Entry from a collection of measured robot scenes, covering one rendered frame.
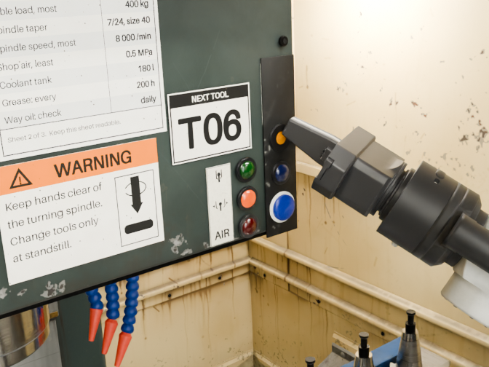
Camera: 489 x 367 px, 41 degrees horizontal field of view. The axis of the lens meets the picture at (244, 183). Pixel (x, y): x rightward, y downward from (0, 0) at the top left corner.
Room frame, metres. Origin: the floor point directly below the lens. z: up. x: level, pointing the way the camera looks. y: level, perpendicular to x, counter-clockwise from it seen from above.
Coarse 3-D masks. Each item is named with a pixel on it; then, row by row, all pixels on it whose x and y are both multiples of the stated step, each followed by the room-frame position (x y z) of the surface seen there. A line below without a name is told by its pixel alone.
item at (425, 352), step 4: (424, 348) 1.04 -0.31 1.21; (424, 352) 1.03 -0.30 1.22; (428, 352) 1.02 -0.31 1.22; (432, 352) 1.02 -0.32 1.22; (424, 356) 1.01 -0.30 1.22; (428, 356) 1.01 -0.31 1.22; (432, 356) 1.01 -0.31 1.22; (436, 356) 1.01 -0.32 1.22; (440, 356) 1.01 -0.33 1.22; (424, 360) 1.00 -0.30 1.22; (428, 360) 1.00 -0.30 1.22; (432, 360) 1.00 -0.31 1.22; (436, 360) 1.00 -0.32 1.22; (440, 360) 1.00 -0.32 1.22; (444, 360) 1.00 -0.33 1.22; (448, 360) 1.00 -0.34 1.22; (428, 364) 0.99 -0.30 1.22; (432, 364) 0.99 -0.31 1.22; (436, 364) 0.99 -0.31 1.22; (440, 364) 0.99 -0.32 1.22; (444, 364) 0.99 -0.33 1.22; (448, 364) 0.99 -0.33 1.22
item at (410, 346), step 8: (408, 336) 0.96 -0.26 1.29; (416, 336) 0.96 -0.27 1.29; (400, 344) 0.97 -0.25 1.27; (408, 344) 0.96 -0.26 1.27; (416, 344) 0.96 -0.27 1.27; (400, 352) 0.96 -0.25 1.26; (408, 352) 0.95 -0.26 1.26; (416, 352) 0.95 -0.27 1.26; (400, 360) 0.96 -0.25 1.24; (408, 360) 0.95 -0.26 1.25; (416, 360) 0.95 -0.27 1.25
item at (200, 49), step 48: (192, 0) 0.65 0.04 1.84; (240, 0) 0.68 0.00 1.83; (288, 0) 0.72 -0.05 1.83; (192, 48) 0.65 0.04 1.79; (240, 48) 0.68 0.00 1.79; (288, 48) 0.72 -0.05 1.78; (96, 144) 0.58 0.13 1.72; (192, 192) 0.64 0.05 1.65; (0, 240) 0.53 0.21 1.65; (192, 240) 0.64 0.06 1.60; (240, 240) 0.68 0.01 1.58; (0, 288) 0.52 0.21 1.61; (48, 288) 0.55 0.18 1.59; (96, 288) 0.58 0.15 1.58
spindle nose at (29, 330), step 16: (0, 320) 0.64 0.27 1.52; (16, 320) 0.65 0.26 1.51; (32, 320) 0.67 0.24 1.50; (48, 320) 0.71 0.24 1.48; (0, 336) 0.64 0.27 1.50; (16, 336) 0.65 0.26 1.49; (32, 336) 0.67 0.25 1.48; (0, 352) 0.64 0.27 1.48; (16, 352) 0.65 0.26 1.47; (32, 352) 0.67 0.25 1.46
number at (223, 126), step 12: (204, 108) 0.65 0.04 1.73; (216, 108) 0.66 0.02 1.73; (228, 108) 0.67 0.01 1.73; (240, 108) 0.68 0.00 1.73; (204, 120) 0.65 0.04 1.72; (216, 120) 0.66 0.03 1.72; (228, 120) 0.67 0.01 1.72; (240, 120) 0.68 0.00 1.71; (204, 132) 0.65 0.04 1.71; (216, 132) 0.66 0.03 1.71; (228, 132) 0.67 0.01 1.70; (240, 132) 0.68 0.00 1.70; (204, 144) 0.65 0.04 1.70; (216, 144) 0.66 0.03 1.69; (228, 144) 0.67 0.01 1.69
